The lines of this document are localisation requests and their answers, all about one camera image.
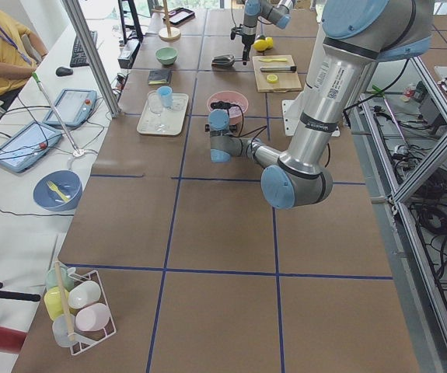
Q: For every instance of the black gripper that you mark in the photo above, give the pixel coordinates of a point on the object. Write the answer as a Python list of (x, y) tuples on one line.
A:
[(221, 105), (248, 40)]

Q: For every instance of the pink bowl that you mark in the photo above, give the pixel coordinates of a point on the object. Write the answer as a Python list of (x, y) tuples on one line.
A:
[(235, 103)]

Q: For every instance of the metal ice scoop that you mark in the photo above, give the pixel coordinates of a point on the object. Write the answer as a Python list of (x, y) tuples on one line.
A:
[(223, 61)]

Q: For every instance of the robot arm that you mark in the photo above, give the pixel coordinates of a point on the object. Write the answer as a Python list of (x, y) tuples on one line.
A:
[(352, 35), (278, 15)]

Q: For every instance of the small blue cup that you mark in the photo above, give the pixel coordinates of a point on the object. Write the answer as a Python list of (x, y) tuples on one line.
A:
[(165, 94)]

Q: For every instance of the yellow lemon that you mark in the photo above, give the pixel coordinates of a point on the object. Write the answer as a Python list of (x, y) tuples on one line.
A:
[(270, 42), (261, 45)]

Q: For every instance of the yellow plastic knife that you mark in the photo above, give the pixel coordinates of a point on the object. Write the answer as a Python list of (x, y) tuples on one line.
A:
[(269, 60)]

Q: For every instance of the wooden cutting board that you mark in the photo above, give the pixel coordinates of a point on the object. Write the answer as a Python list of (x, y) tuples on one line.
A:
[(288, 82)]

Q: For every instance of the clear wine glass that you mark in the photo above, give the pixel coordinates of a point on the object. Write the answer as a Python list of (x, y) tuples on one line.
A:
[(156, 108)]

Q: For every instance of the white serving tray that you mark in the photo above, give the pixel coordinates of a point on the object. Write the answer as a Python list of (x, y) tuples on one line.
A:
[(167, 123)]

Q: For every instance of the grey yellow cloth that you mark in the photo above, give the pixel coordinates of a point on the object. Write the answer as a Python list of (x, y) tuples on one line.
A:
[(159, 77)]

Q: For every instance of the green bowl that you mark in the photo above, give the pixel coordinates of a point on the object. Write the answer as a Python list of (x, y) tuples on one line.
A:
[(166, 55)]

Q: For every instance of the wooden paper towel stand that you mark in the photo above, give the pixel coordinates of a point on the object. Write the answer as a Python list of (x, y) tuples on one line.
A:
[(168, 32)]

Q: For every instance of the blue teach pendant far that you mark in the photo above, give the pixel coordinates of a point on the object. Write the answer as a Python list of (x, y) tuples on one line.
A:
[(75, 106)]

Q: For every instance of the blue teach pendant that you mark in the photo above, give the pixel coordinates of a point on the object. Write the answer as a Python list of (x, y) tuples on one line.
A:
[(75, 106), (28, 146)]

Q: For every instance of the black keyboard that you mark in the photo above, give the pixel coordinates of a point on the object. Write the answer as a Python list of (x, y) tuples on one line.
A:
[(78, 57)]

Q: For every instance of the black computer mouse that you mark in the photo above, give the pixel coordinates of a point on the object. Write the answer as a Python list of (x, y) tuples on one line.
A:
[(63, 71)]

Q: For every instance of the large blue bowl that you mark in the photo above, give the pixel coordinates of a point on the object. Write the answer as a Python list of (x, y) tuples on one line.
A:
[(68, 182)]

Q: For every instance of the yellow plastic fork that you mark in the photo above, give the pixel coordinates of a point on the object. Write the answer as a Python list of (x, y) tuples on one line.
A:
[(53, 187)]

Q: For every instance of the blue teach pendant near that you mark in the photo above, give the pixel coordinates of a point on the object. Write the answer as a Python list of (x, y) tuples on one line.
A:
[(28, 146)]

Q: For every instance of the person in yellow shirt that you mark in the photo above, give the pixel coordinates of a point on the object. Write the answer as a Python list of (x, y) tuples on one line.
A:
[(16, 66)]

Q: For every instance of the aluminium frame post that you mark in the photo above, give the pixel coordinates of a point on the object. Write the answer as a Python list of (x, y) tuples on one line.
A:
[(78, 20)]

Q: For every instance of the white wire cup rack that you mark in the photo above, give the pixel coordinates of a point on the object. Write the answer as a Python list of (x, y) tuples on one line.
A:
[(78, 308)]

